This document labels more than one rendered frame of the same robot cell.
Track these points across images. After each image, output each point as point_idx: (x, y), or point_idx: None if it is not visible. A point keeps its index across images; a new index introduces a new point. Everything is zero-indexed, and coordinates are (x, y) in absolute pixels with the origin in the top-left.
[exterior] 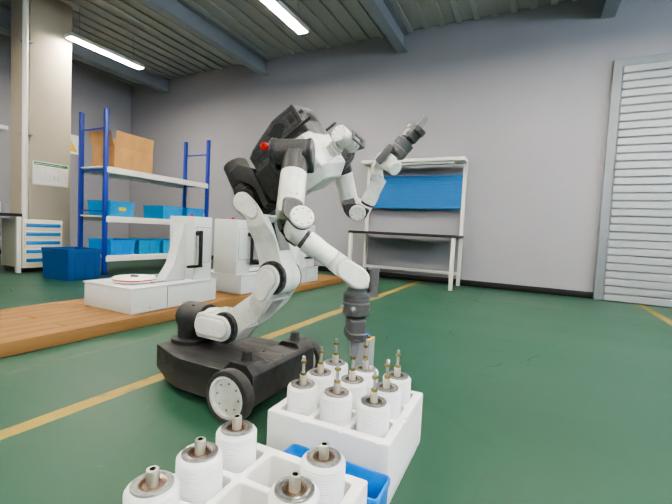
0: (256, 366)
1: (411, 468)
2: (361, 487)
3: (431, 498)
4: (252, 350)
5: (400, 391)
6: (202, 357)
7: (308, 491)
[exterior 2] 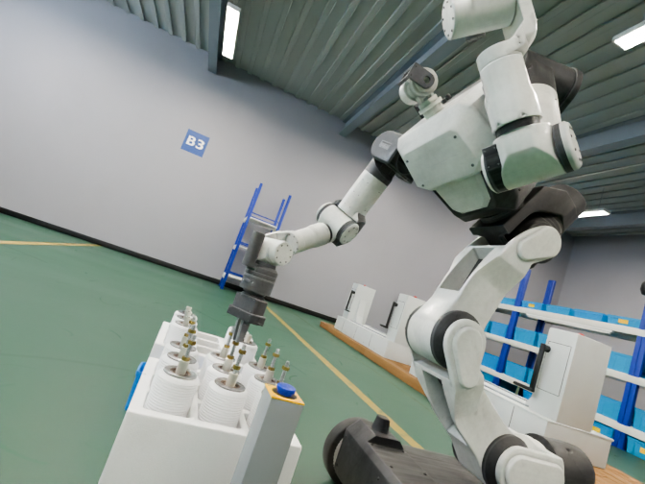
0: (361, 428)
1: (104, 455)
2: (156, 341)
3: (78, 426)
4: None
5: (163, 355)
6: (446, 463)
7: (179, 316)
